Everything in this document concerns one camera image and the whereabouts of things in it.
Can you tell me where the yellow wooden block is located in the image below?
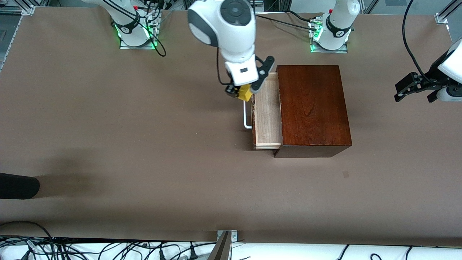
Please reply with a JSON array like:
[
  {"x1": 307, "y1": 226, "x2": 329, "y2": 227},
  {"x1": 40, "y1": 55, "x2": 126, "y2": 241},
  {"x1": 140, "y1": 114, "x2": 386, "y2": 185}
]
[{"x1": 238, "y1": 84, "x2": 253, "y2": 103}]

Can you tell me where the wooden drawer with white handle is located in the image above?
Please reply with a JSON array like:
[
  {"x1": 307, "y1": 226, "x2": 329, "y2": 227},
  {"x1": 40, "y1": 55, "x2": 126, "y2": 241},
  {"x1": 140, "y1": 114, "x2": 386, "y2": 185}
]
[{"x1": 243, "y1": 72, "x2": 283, "y2": 150}]

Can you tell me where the dark brown wooden cabinet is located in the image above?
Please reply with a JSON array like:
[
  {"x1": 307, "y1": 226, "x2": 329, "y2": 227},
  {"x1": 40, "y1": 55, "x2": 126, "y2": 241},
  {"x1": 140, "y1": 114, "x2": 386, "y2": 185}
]
[{"x1": 273, "y1": 65, "x2": 353, "y2": 158}]

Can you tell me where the dark grey slanted bar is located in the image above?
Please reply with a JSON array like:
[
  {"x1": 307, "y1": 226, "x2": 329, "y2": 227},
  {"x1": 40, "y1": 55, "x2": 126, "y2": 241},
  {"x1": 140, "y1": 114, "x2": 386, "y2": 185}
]
[{"x1": 206, "y1": 231, "x2": 232, "y2": 260}]

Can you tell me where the black ribbed cylinder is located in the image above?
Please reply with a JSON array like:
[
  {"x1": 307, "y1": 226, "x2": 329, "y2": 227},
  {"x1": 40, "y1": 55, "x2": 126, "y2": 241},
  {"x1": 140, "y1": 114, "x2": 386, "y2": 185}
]
[{"x1": 0, "y1": 173, "x2": 40, "y2": 200}]

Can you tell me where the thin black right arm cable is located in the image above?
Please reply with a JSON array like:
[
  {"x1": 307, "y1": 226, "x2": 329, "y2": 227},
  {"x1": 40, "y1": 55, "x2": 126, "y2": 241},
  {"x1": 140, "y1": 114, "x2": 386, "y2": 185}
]
[{"x1": 216, "y1": 46, "x2": 232, "y2": 86}]

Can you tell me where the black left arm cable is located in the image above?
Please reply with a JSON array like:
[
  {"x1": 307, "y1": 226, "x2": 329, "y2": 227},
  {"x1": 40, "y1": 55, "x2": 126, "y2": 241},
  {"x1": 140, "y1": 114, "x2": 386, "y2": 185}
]
[{"x1": 402, "y1": 0, "x2": 434, "y2": 79}]

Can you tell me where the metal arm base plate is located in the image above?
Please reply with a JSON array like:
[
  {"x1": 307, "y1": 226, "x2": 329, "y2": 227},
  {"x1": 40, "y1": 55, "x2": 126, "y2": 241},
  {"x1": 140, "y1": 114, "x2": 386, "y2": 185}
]
[
  {"x1": 119, "y1": 10, "x2": 161, "y2": 50},
  {"x1": 309, "y1": 19, "x2": 349, "y2": 54}
]

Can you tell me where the small metal edge bracket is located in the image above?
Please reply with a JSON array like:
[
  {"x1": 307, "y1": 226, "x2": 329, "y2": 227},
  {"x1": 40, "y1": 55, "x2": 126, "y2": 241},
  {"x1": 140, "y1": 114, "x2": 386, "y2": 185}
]
[{"x1": 217, "y1": 230, "x2": 238, "y2": 243}]

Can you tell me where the aluminium frame rail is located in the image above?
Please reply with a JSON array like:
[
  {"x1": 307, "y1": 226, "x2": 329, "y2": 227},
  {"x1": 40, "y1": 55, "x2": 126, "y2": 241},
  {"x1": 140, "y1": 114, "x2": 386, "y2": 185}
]
[{"x1": 0, "y1": 0, "x2": 35, "y2": 15}]

